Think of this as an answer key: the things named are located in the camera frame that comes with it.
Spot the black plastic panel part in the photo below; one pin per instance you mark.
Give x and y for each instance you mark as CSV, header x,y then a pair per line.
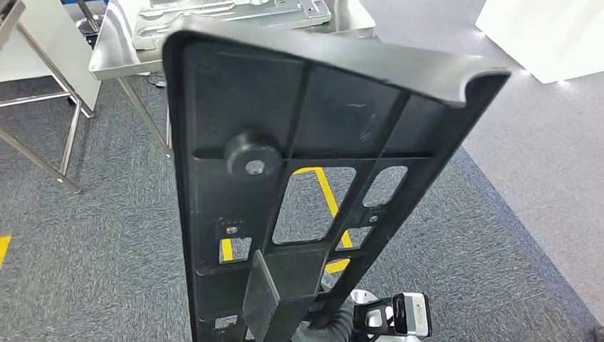
x,y
245,94

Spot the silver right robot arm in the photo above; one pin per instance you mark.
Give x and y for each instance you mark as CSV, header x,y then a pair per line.
x,y
330,325

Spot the stainless steel workbench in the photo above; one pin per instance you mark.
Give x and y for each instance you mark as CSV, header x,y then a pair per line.
x,y
113,47

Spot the grey stamped metal plate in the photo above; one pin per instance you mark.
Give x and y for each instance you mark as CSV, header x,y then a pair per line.
x,y
212,12

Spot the black stool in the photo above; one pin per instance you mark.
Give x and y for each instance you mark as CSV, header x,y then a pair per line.
x,y
89,21

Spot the white display plinth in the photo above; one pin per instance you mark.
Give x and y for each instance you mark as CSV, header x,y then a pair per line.
x,y
542,37

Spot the white board panel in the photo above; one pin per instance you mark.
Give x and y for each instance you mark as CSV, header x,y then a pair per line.
x,y
61,37

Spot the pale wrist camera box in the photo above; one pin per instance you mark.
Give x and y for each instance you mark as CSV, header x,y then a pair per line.
x,y
415,314

